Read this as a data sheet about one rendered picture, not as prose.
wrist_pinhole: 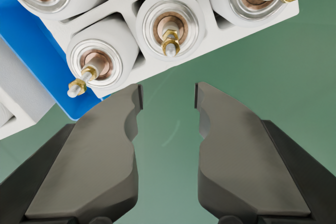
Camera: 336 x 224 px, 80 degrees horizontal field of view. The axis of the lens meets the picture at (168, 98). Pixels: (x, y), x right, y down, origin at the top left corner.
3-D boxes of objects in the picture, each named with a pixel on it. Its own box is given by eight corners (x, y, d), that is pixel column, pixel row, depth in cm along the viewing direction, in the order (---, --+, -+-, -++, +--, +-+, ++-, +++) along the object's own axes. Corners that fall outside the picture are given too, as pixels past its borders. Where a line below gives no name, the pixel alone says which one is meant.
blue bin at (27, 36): (15, 0, 48) (-27, 5, 38) (51, -22, 46) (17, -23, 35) (89, 99, 62) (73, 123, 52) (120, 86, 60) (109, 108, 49)
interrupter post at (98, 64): (106, 71, 31) (100, 80, 28) (91, 71, 30) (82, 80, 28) (104, 56, 29) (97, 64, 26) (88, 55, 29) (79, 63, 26)
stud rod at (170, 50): (165, 36, 25) (164, 56, 19) (167, 28, 25) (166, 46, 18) (173, 38, 26) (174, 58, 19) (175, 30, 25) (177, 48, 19)
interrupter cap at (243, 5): (214, -7, 25) (215, -7, 24) (264, -67, 22) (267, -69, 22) (253, 33, 27) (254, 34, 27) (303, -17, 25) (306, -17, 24)
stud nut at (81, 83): (87, 92, 24) (85, 96, 24) (73, 92, 24) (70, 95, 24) (84, 77, 23) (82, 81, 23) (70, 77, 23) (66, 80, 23)
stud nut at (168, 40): (159, 52, 21) (159, 54, 20) (162, 35, 20) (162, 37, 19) (178, 55, 21) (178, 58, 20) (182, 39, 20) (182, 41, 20)
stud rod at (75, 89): (98, 71, 29) (77, 98, 22) (91, 71, 29) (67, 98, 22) (97, 64, 28) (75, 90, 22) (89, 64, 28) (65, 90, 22)
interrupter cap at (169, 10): (135, 45, 28) (134, 46, 28) (153, -12, 25) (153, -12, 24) (184, 64, 30) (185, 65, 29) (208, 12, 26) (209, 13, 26)
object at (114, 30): (144, 56, 48) (131, 93, 32) (103, 55, 48) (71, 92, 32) (142, 13, 43) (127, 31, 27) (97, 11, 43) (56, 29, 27)
